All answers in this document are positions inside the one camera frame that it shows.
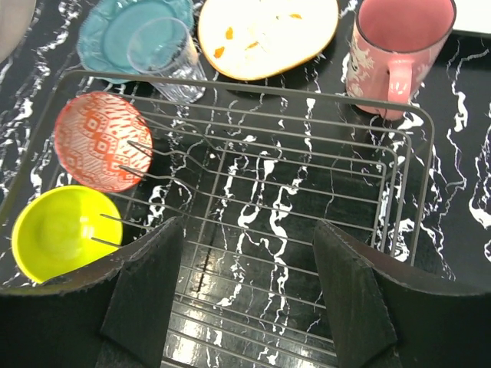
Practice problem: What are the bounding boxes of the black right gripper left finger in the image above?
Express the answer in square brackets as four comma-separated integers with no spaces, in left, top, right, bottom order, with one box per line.
[1,217,183,367]

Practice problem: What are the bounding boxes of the black wire dish rack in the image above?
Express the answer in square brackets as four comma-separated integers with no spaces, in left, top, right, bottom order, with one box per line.
[1,70,434,367]

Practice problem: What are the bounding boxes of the clear drinking glass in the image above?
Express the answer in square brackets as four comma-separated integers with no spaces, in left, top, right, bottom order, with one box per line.
[127,18,206,81]

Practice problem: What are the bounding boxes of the pink ceramic mug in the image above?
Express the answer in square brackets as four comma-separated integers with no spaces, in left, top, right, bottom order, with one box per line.
[345,0,456,104]

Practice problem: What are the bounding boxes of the orange bird pattern plate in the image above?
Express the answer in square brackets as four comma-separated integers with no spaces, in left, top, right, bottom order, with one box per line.
[197,0,338,81]

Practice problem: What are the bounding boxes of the teal scalloped plate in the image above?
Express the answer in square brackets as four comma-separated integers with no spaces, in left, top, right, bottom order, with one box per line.
[77,1,194,75]

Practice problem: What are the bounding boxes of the yellow green bowl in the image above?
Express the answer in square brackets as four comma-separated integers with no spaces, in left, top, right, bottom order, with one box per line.
[11,185,123,284]

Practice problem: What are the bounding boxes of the white dry erase board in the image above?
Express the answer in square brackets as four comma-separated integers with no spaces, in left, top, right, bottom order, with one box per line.
[453,0,491,38]

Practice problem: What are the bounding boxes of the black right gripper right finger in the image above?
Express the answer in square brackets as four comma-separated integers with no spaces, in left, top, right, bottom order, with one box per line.
[312,221,490,367]

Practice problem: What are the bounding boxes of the blue red patterned bowl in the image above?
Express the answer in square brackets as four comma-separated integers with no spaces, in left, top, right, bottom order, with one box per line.
[54,92,153,192]

